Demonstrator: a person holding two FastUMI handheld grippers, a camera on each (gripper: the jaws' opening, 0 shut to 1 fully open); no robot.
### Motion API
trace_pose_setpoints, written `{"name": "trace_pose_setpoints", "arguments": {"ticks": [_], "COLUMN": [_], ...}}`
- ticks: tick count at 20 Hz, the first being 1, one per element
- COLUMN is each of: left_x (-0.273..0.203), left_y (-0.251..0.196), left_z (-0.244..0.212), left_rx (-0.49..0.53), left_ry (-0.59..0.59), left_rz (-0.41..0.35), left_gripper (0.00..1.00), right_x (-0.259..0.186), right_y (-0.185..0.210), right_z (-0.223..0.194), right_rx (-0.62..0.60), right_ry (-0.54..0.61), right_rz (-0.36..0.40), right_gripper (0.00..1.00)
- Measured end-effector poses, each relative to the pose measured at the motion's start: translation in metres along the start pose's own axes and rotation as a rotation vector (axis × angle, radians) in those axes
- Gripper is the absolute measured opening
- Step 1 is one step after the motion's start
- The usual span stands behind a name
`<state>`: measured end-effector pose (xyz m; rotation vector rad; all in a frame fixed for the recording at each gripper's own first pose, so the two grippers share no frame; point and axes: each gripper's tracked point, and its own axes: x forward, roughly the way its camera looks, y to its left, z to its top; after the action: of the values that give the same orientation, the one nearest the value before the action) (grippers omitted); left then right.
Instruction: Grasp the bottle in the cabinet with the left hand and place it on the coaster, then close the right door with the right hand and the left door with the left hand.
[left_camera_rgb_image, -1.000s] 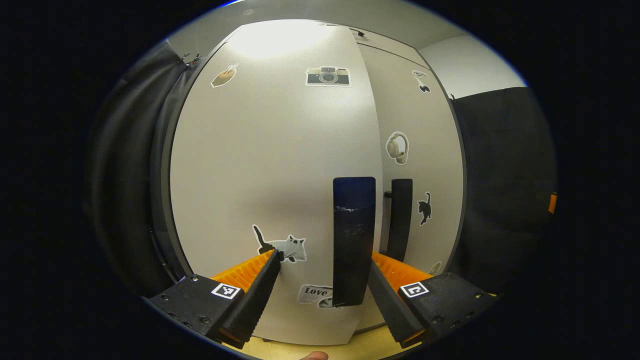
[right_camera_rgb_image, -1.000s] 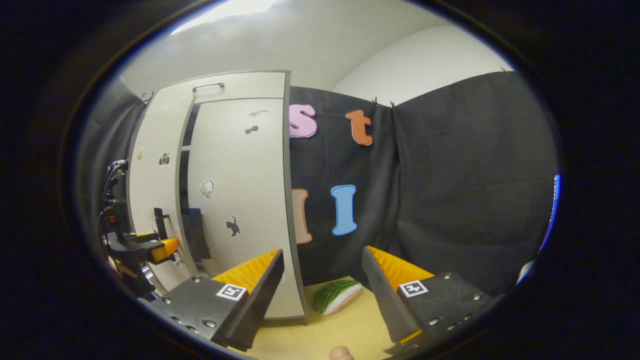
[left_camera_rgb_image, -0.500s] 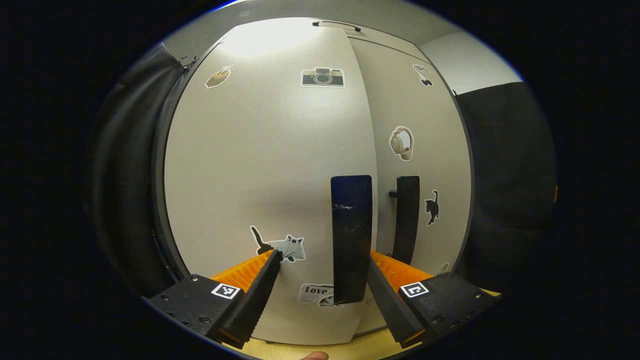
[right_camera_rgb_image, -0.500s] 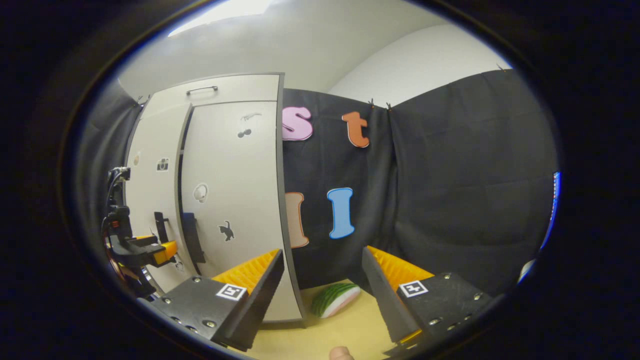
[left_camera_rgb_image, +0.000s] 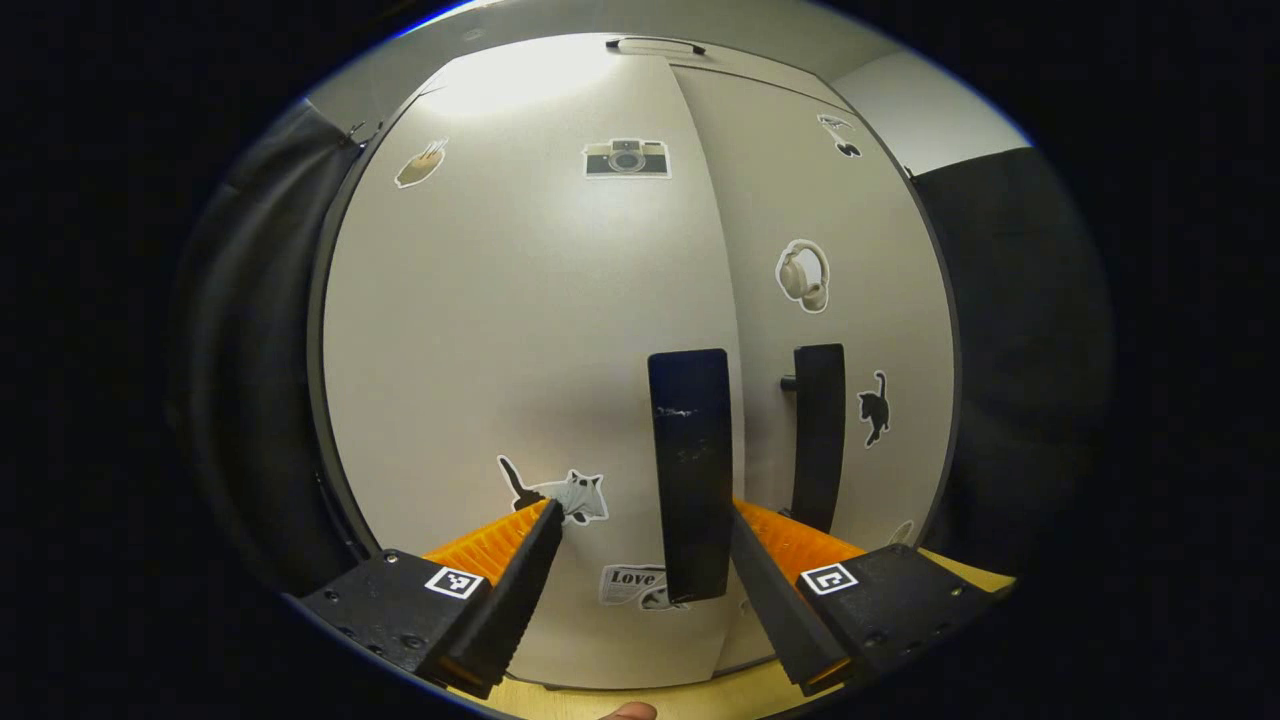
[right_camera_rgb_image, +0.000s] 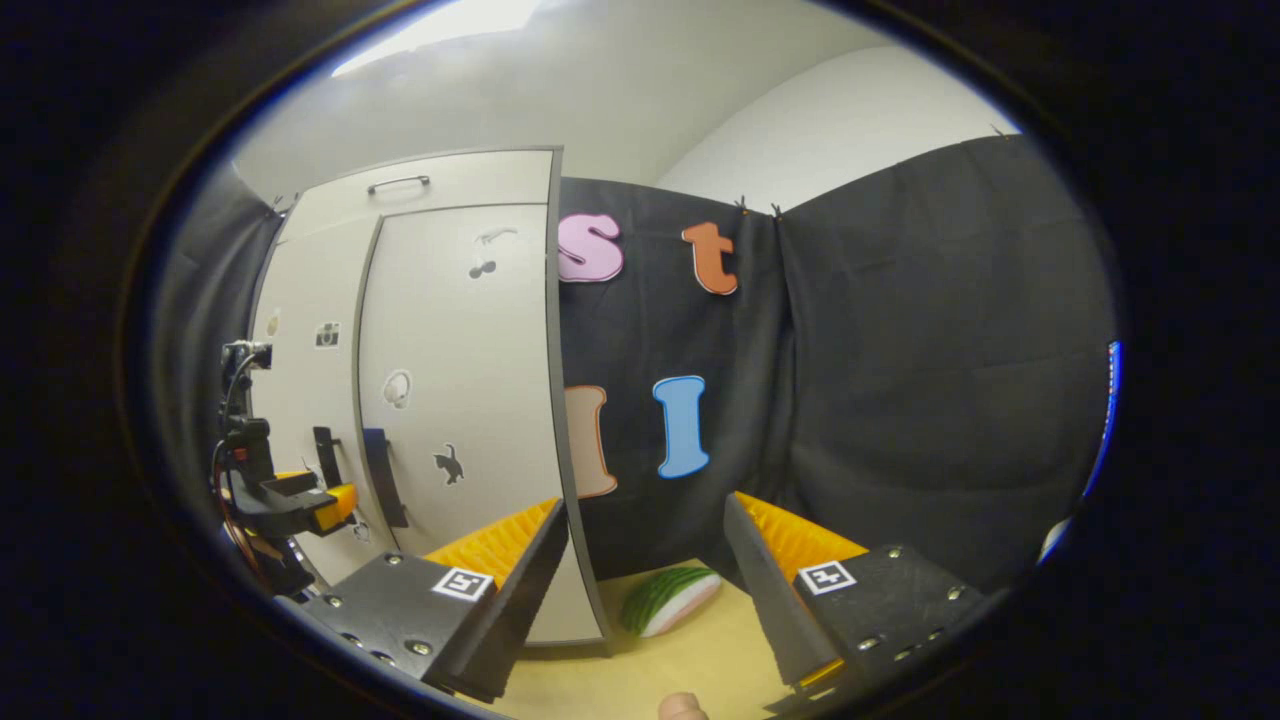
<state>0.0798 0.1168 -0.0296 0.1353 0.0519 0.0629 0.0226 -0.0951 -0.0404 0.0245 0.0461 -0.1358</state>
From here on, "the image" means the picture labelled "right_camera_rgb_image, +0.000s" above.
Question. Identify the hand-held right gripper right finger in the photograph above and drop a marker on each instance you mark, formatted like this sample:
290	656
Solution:
765	590

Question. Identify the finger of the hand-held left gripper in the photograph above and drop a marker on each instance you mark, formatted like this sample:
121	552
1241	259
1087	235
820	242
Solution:
310	512
295	485

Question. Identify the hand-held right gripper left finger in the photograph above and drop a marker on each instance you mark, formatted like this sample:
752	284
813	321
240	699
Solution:
520	600

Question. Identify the white cabinet door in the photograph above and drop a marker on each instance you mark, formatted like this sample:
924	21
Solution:
295	395
470	400

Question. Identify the white and grey cabinet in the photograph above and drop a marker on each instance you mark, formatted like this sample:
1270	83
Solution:
553	300

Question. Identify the watermelon slice toy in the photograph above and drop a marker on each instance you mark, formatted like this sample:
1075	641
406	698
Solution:
665	600

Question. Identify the white drawer front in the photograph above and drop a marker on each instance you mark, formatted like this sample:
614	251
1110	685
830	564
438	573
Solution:
450	185

